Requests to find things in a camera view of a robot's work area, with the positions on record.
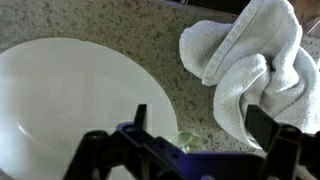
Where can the clear pump soap bottle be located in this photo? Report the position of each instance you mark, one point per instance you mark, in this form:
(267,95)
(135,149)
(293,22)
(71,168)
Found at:
(185,140)

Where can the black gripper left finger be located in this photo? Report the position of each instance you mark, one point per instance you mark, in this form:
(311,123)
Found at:
(141,116)

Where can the white crumpled towel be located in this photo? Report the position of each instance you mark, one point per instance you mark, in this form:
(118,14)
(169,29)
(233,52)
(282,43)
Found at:
(256,66)

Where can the white oval sink basin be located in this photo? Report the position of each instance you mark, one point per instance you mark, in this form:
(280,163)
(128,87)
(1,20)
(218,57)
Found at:
(76,106)

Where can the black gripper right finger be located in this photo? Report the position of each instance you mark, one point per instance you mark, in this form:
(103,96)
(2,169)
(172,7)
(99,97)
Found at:
(259,126)

